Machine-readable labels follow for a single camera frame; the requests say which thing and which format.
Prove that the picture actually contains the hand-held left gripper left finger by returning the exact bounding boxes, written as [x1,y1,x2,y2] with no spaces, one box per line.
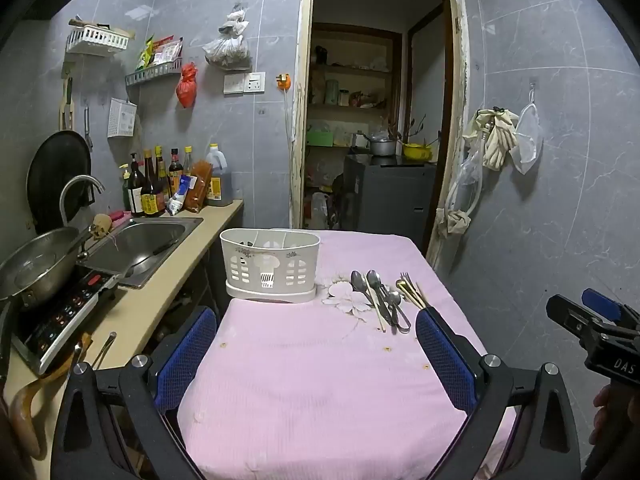
[50,305,218,480]

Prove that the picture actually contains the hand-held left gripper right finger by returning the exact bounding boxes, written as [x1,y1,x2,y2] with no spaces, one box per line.
[415,307,583,480]

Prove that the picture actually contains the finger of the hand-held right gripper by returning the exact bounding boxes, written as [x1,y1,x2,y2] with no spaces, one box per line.
[581,287,626,320]
[546,294,603,346]

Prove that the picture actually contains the gold spoon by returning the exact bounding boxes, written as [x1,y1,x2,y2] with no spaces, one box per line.
[396,280,423,309]

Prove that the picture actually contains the white plastic utensil holder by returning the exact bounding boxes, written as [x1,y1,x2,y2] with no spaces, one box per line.
[220,228,321,306]

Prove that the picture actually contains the person's right hand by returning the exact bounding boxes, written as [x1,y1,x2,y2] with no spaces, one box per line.
[594,385,618,445]

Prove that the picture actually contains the beige kitchen counter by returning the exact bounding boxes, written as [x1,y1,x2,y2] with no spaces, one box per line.
[0,199,245,411]

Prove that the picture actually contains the steel sink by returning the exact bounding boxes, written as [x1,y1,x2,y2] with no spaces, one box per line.
[79,216,204,290]

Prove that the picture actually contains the pink floral tablecloth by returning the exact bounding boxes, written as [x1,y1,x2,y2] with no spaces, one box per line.
[177,230,516,480]

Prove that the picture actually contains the black induction cooker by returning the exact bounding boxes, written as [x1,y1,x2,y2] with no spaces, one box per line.
[9,269,119,377]

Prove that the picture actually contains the beige knotted cloth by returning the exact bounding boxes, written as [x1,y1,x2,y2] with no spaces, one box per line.
[437,207,472,239]

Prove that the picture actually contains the brown curved wooden spatula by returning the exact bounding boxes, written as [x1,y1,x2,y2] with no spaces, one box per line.
[9,332,94,461]

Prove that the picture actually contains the blue white packet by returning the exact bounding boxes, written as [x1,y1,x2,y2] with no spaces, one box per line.
[167,176,194,216]

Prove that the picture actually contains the brown cap soy sauce bottle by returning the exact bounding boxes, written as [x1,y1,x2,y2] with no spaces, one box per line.
[141,149,166,217]

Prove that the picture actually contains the dark grey cabinet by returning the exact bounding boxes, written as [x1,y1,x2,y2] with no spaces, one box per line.
[343,154,437,257]

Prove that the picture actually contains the dark pump bottle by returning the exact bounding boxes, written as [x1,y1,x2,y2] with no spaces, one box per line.
[127,152,147,217]

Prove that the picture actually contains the steel wok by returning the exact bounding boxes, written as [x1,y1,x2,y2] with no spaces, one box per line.
[0,226,95,312]

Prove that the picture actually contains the white mesh bag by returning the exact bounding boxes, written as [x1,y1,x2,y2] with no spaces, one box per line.
[508,86,545,175]

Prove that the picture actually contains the green pump bottle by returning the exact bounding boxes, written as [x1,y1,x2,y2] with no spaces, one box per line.
[119,162,133,212]

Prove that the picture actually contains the large cooking oil jug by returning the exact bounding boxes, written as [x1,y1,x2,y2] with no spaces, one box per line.
[205,144,234,207]

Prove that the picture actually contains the red cap dark sauce bottle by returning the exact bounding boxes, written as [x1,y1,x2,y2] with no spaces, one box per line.
[168,148,184,197]

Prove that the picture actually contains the beige rubber gloves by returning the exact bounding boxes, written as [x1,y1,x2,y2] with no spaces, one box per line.
[462,107,520,171]

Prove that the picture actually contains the yellow cap dark sauce bottle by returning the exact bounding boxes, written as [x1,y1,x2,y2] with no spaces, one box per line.
[154,146,171,201]

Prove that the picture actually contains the white plastic bag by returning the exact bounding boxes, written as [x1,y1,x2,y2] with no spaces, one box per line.
[304,192,332,229]

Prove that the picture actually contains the steel faucet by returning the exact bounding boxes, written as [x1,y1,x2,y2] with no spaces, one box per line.
[59,175,106,229]

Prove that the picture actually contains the steel pot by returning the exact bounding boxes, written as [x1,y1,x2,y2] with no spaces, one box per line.
[366,134,399,157]

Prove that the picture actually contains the black round pan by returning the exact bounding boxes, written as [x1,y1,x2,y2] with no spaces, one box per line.
[26,131,93,234]

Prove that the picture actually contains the dried plant branches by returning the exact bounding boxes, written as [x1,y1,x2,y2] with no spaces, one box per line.
[386,114,442,147]

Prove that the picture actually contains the small white hanging basket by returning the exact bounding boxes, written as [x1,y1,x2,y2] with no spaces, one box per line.
[107,98,138,139]

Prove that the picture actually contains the red plastic bag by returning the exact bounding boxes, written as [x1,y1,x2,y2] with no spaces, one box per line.
[176,62,198,109]

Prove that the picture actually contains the pale wooden spatula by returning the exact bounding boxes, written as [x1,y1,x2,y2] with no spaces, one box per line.
[59,62,77,132]

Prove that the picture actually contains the wooden shelf unit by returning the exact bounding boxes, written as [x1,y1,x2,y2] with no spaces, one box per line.
[304,24,404,161]

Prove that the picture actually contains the clear bag of dried goods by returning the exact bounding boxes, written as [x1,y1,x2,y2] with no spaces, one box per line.
[202,2,252,69]

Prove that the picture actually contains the wooden rolling pin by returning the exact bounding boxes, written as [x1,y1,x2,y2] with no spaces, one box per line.
[69,18,136,38]

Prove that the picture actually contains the metal ladle handle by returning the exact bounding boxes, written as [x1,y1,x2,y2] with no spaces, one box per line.
[92,331,117,369]

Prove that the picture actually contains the black handled sink brush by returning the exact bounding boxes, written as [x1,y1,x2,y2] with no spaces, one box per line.
[125,240,179,277]

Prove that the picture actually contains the clear bag with hose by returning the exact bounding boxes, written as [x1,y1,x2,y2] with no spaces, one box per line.
[444,149,487,213]

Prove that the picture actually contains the worn wooden door frame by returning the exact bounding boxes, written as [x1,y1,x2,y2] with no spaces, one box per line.
[289,0,472,272]

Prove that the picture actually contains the white power cable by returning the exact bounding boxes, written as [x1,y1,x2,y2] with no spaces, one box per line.
[282,89,297,226]

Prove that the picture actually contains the grey wall rack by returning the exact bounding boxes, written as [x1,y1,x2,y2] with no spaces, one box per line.
[125,57,183,87]

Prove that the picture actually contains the white slotted wall basket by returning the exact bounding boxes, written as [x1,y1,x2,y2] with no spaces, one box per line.
[66,25,130,57]

